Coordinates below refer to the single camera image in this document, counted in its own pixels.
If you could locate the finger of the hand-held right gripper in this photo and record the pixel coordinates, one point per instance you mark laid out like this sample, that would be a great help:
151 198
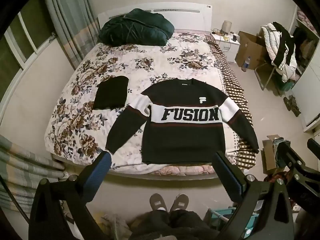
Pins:
291 158
314 146

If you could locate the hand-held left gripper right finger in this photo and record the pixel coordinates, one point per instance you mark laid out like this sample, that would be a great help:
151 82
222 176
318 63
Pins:
226 171

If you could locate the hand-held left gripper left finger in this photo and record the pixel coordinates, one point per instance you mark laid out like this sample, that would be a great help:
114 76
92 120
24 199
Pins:
103 161

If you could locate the black white lettered sweater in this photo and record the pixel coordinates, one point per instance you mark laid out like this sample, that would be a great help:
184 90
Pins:
180 140

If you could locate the small cardboard box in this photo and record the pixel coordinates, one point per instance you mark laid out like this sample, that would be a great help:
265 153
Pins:
268 155

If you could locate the bed base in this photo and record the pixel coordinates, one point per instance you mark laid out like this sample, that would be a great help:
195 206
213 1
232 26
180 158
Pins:
130 174

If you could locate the camouflage shoe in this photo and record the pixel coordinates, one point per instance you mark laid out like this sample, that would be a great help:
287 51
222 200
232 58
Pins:
296 110
288 102

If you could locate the teal plastic rack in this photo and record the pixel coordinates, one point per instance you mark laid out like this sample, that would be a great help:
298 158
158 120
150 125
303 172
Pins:
220 217

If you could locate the person's right grey slipper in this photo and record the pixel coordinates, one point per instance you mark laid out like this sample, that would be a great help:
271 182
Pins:
180 202

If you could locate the person's grey slipper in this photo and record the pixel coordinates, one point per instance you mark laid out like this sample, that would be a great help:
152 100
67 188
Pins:
158 202
180 202

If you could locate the white wardrobe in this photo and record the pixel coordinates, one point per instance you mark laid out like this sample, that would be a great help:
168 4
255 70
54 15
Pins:
308 90

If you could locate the white plastic bag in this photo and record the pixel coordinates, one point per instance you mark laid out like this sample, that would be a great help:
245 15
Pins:
112 226

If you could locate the green bag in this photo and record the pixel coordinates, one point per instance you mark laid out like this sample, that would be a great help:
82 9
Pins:
286 86

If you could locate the black folded garment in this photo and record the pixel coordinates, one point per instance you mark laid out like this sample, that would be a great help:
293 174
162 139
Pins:
111 93

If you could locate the person's left grey slipper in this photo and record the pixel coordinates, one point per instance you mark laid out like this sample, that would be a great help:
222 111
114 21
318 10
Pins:
158 202

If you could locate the person's dark trousers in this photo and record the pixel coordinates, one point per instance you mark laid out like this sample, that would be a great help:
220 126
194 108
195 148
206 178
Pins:
172 226

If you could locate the striped grey curtain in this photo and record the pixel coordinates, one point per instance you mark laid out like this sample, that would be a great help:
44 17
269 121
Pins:
25 165
66 12

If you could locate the metal chair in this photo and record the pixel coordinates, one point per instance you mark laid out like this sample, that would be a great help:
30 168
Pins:
262 73

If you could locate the black jacket with white stripes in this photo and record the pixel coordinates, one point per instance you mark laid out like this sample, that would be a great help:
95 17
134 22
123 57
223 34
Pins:
286 47

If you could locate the plastic water bottle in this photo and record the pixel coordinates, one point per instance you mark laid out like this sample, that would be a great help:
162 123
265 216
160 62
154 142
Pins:
246 64

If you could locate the chair with piled jackets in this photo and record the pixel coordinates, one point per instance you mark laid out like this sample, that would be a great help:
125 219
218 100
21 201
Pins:
271 45

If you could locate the large cardboard box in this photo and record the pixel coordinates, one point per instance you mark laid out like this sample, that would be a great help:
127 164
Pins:
251 46

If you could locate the white nightstand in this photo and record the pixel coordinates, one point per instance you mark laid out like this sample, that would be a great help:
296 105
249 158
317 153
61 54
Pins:
231 49

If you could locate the dark mug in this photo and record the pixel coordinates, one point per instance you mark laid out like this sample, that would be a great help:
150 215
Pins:
235 37

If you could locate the dark green padded jacket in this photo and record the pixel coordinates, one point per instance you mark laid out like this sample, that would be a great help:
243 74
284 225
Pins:
135 28

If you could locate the window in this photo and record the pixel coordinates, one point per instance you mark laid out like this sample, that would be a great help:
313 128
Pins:
27 42

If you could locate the small table lamp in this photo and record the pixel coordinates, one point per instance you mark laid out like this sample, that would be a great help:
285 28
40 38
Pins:
227 26

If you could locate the white cabinet door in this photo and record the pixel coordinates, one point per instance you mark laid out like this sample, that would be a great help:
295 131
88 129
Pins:
190 17

